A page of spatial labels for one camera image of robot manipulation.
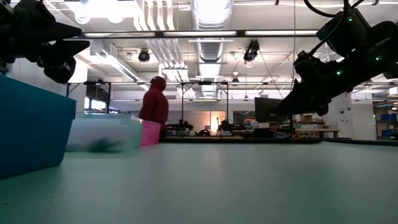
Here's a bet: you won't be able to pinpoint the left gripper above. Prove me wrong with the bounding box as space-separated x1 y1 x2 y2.
0 0 90 84

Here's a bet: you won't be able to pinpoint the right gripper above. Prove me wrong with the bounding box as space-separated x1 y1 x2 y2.
275 51 385 118

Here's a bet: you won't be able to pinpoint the black computer monitor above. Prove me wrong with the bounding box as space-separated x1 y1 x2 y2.
254 96 292 124

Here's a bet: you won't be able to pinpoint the white column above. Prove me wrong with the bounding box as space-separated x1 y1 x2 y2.
323 90 354 140

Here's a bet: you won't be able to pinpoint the blue plastic bin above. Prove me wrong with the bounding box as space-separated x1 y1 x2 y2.
0 74 77 180

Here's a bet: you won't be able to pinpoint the white ceiling pipes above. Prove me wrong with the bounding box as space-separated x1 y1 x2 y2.
136 0 191 83

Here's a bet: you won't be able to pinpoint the shelf with blue bins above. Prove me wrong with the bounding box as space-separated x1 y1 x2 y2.
374 104 398 141

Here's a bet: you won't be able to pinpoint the translucent plastic bin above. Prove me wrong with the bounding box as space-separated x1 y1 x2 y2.
65 112 144 153

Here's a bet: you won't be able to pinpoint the person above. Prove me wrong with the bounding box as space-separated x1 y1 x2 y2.
138 75 170 139

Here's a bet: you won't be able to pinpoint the long ceiling light strip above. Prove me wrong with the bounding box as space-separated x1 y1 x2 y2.
71 29 320 39

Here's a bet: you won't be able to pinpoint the pink plastic bin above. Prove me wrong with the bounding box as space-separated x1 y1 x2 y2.
139 120 162 147

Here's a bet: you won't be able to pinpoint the black table frame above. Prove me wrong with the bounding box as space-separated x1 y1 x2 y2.
159 136 398 146

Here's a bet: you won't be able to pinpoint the hanging black camera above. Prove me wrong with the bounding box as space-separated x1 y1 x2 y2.
243 39 261 62
137 49 150 63

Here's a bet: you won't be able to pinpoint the white rectangular ceiling duct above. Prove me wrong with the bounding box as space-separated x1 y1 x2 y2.
89 39 160 96

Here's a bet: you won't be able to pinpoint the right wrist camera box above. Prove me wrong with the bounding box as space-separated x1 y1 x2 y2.
316 6 376 57

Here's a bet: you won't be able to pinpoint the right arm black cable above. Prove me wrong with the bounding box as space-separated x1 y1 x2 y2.
303 0 364 57

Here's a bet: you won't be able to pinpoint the silver round ventilation duct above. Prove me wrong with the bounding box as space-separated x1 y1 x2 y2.
190 0 234 98

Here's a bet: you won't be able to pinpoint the black background workstation frame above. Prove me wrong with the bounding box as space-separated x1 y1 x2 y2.
62 80 307 139

